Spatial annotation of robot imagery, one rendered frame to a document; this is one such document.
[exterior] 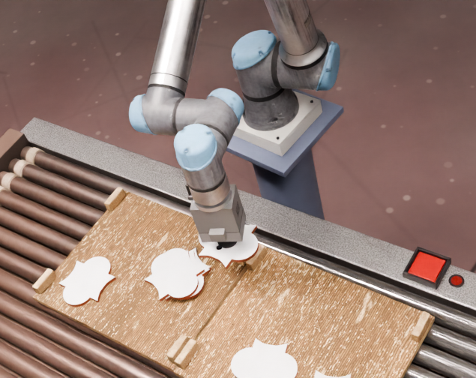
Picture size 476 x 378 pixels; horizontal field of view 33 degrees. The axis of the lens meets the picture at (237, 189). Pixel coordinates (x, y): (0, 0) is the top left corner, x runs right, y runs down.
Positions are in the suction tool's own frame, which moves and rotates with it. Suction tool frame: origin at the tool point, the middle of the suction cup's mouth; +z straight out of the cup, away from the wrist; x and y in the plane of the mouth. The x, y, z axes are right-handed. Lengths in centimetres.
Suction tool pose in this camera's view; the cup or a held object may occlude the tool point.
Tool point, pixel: (229, 243)
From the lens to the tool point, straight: 165.4
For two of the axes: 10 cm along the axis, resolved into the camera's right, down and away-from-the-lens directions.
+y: 9.7, -0.4, -2.3
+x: 1.2, -7.6, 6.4
